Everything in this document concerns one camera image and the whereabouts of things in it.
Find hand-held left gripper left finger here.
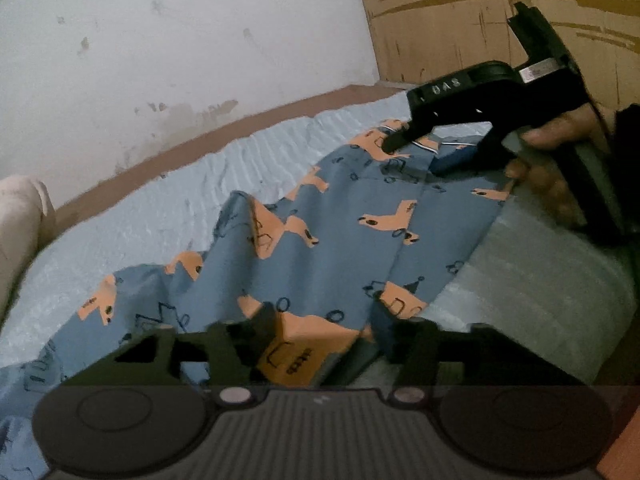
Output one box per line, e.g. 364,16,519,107
80,304,279,388

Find person's right hand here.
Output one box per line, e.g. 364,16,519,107
505,106,615,232

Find white comforter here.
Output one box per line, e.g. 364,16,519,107
0,175,57,322

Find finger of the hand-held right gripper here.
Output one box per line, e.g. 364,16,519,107
431,124,507,177
381,121,418,157

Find light blue bed sheet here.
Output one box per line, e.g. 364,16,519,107
0,87,640,388

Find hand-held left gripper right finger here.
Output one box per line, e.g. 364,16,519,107
371,306,587,390

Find brown wooden bed rail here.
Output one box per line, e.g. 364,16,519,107
50,82,407,222

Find blue pants with orange print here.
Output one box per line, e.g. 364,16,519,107
0,119,517,480

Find brown wooden panel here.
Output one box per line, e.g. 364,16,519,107
352,0,640,113

